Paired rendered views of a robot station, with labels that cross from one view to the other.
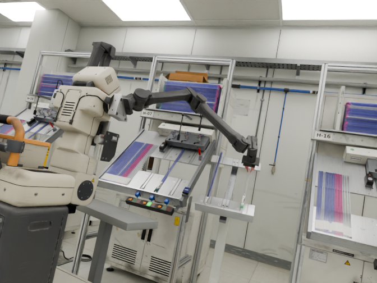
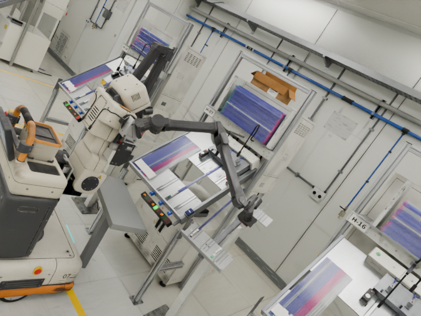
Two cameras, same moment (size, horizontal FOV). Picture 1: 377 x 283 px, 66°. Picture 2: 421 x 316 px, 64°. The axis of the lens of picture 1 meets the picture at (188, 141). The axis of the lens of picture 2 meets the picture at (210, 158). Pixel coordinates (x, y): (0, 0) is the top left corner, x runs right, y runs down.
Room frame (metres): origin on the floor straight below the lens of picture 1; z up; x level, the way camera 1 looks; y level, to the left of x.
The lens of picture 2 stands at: (-0.17, -0.46, 1.67)
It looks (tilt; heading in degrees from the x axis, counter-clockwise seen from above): 13 degrees down; 13
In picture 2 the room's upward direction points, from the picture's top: 32 degrees clockwise
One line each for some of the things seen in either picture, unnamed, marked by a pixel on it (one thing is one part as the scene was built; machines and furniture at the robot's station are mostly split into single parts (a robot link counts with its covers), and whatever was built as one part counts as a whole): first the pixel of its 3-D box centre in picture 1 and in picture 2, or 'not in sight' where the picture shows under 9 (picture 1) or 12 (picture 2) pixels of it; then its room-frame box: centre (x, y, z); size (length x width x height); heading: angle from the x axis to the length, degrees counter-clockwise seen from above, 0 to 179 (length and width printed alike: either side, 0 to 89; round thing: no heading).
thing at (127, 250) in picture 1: (162, 236); (181, 229); (2.59, 0.06, 0.31); 0.70 x 0.65 x 0.62; 69
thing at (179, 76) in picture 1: (196, 77); (280, 87); (2.78, 0.05, 1.82); 0.68 x 0.30 x 0.20; 69
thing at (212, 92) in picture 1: (190, 99); (253, 115); (2.46, 0.05, 1.52); 0.51 x 0.13 x 0.27; 69
